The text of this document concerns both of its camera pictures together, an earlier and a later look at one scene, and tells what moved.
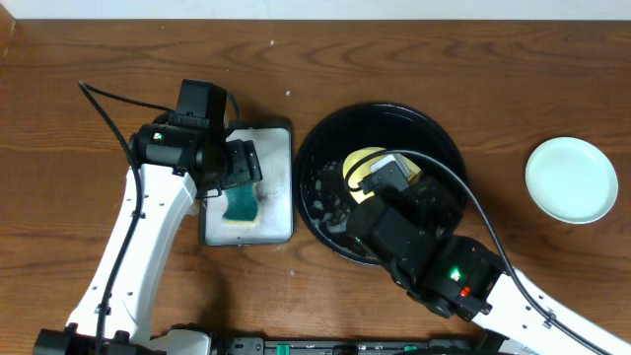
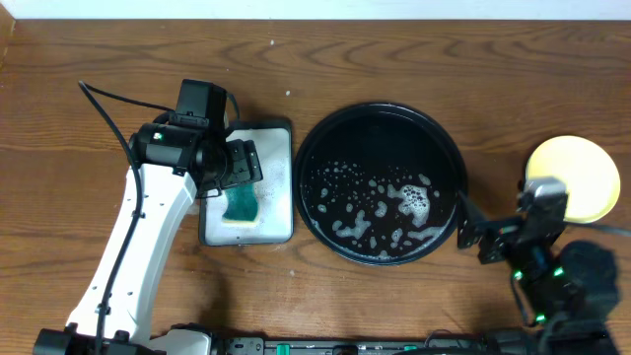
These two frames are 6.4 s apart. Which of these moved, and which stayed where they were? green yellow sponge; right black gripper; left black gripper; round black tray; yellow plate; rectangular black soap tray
Moved: right black gripper; yellow plate
Stayed: rectangular black soap tray; green yellow sponge; left black gripper; round black tray
